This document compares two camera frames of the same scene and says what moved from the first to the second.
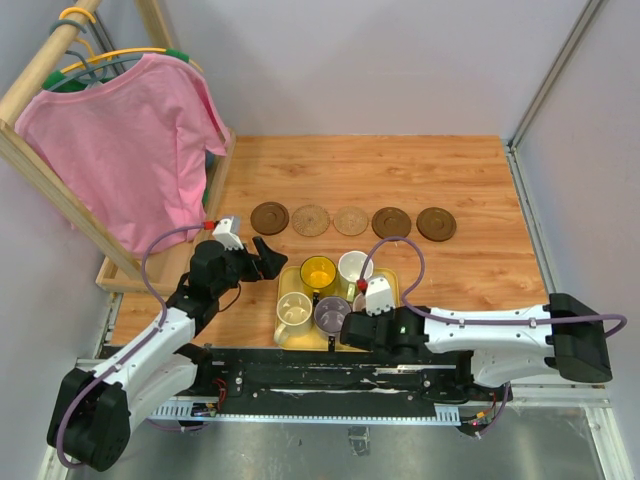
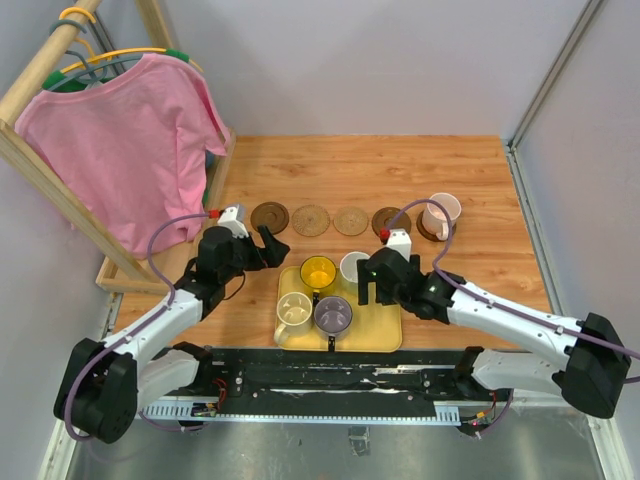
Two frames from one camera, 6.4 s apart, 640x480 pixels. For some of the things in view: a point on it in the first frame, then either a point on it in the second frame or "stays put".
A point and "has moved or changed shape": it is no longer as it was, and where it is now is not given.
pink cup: x=359 y=302 has moved or changed shape
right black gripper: x=385 y=314 -> x=363 y=278
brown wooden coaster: x=269 y=218 stays put
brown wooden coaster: x=391 y=222 stays put
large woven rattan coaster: x=311 y=220 stays put
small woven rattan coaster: x=350 y=220 stays put
